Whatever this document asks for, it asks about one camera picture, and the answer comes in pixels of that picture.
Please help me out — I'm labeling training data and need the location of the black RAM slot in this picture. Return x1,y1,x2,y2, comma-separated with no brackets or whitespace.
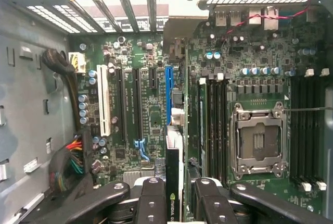
208,74,215,180
221,74,230,180
309,74,318,185
290,74,300,185

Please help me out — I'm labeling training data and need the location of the metal CPU socket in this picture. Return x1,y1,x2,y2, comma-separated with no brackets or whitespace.
230,101,289,181

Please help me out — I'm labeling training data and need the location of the green motherboard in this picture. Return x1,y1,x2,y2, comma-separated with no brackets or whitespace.
67,7,330,216

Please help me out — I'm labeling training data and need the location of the long black expansion slot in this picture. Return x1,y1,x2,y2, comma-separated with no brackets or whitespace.
115,67,128,143
132,67,151,163

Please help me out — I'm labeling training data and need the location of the blue expansion slot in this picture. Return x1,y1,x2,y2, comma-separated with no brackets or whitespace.
164,65,174,126

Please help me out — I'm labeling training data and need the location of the white PCI expansion slot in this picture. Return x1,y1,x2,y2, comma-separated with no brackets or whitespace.
96,64,112,136

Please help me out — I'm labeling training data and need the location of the short black expansion slot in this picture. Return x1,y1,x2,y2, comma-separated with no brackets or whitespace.
148,66,159,90

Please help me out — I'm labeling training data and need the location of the metal socket locking lever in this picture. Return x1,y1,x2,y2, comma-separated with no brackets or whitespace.
285,106,333,113

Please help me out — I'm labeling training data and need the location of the white power connector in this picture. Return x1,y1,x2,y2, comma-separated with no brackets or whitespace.
68,51,86,75

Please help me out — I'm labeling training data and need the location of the grey metal PC case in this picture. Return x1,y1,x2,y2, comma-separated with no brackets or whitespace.
0,0,333,224

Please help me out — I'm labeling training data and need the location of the coloured power wire bundle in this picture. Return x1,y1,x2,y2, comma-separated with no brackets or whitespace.
49,127,92,201

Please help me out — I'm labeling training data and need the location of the black sleeved power cable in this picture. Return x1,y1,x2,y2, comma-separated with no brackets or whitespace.
41,48,82,133

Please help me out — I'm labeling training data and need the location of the red black twisted wire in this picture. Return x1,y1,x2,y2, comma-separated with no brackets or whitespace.
225,0,312,36

